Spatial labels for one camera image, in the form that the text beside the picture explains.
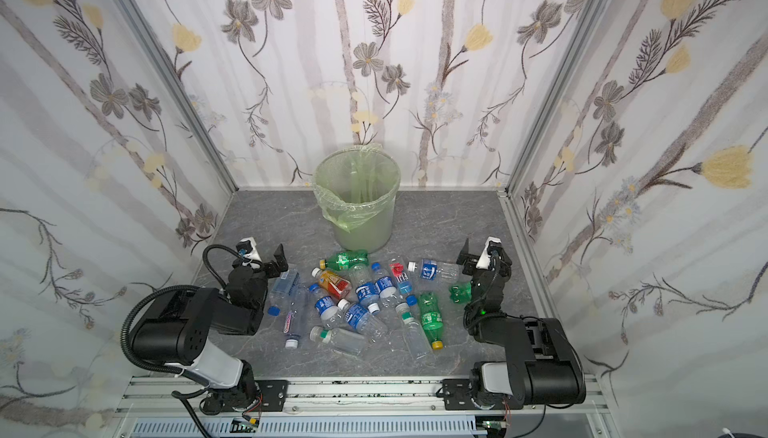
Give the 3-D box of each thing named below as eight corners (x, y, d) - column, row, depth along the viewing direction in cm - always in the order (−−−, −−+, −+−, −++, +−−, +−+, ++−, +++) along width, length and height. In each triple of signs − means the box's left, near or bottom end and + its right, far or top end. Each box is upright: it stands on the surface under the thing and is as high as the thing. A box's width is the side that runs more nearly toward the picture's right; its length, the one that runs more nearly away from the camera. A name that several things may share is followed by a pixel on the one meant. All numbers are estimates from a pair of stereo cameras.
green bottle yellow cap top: (322, 277, 97) (319, 269, 93) (321, 264, 100) (318, 255, 96) (370, 268, 99) (370, 259, 95) (368, 255, 103) (367, 247, 98)
